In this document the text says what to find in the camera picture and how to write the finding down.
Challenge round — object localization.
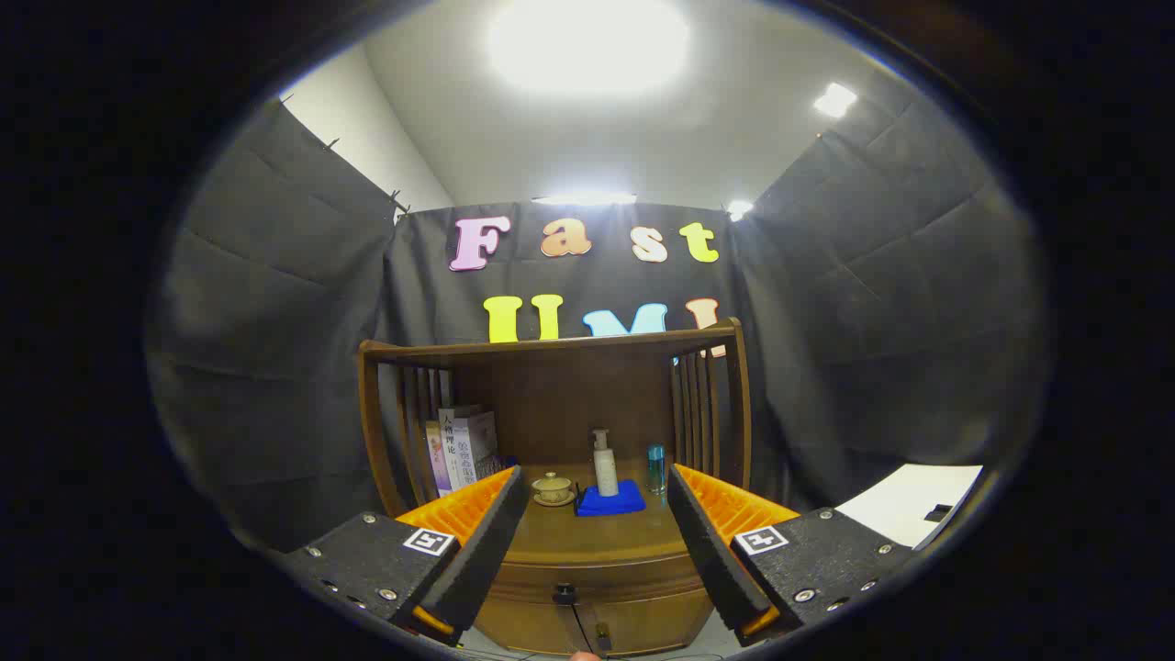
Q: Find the blue cloth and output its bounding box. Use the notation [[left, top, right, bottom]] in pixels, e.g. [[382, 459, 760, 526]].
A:
[[576, 479, 647, 517]]

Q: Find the yellow lidded teacup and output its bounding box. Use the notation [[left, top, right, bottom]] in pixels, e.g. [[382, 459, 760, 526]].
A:
[[532, 472, 576, 508]]

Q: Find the large ceiling light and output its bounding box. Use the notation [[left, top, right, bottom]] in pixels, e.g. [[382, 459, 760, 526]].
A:
[[487, 0, 689, 93]]

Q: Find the white patterned book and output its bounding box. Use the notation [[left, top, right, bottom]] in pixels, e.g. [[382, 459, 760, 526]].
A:
[[454, 410, 499, 486]]

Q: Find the wooden drawer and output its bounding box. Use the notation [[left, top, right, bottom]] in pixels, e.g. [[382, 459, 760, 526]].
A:
[[491, 554, 712, 607]]

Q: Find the wooden countertop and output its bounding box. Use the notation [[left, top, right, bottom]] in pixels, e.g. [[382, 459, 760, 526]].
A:
[[509, 464, 699, 566]]

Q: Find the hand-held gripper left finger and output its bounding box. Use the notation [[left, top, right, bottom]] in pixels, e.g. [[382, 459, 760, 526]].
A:
[[275, 465, 531, 646]]

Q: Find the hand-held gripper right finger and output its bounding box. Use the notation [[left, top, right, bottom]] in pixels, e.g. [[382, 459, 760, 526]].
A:
[[667, 464, 919, 646]]

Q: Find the wooden cabinet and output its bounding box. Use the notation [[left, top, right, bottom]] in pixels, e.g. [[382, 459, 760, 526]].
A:
[[358, 319, 754, 657]]

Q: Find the white grey storage unit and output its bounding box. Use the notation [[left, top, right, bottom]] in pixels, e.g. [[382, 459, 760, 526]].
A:
[[835, 464, 985, 552]]

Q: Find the purple book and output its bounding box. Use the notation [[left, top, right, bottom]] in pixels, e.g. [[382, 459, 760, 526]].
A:
[[425, 420, 453, 497]]

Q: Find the white pump bottle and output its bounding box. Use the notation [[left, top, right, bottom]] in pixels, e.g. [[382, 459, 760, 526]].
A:
[[592, 429, 621, 498]]

